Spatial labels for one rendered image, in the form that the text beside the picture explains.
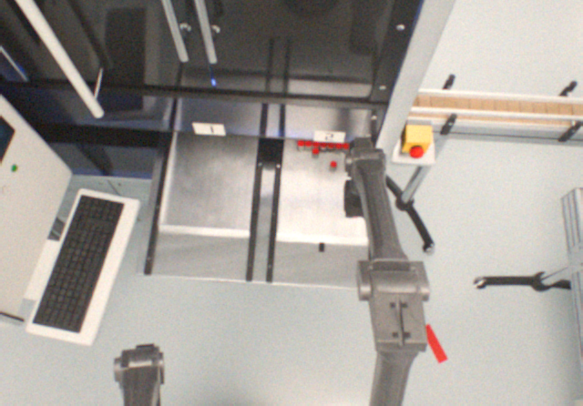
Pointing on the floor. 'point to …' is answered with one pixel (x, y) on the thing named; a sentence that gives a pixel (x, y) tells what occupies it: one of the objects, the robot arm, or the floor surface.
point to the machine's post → (419, 52)
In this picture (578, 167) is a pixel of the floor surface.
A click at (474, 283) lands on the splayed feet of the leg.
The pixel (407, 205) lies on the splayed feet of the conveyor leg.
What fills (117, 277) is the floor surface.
